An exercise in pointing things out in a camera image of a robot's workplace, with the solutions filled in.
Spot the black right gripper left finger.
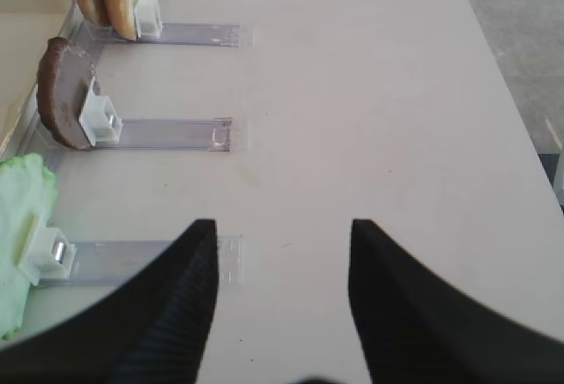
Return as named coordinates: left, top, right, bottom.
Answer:
left=1, top=219, right=219, bottom=383

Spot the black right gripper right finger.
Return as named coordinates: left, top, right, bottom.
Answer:
left=348, top=219, right=563, bottom=383

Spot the white pusher block for lettuce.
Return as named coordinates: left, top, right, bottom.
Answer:
left=17, top=214, right=77, bottom=286

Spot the green lettuce leaf in holder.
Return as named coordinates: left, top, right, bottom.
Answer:
left=1, top=153, right=57, bottom=339

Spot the brown meat patty in holder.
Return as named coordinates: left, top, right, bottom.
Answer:
left=36, top=36, right=100, bottom=151

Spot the white pusher block for patty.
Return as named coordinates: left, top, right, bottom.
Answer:
left=78, top=77, right=122, bottom=146

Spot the white pusher block for buns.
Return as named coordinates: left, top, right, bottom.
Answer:
left=134, top=0, right=163, bottom=38

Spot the cream rectangular serving tray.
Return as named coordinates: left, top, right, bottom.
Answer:
left=1, top=0, right=76, bottom=160

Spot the clear holder rail for lettuce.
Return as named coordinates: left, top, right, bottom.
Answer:
left=39, top=235, right=243, bottom=287

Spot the clear holder rail for patty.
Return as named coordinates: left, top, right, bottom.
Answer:
left=95, top=117, right=250, bottom=152

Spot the clear holder rail for buns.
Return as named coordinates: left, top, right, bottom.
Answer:
left=74, top=21, right=253, bottom=48

